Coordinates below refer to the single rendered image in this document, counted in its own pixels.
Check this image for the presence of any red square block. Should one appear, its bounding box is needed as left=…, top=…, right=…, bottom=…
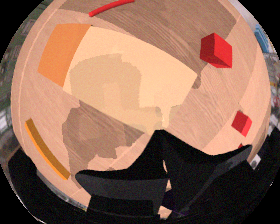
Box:
left=200, top=32, right=233, bottom=68
left=232, top=111, right=253, bottom=137

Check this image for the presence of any red bar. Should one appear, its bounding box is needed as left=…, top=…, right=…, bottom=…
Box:
left=88, top=0, right=135, bottom=18

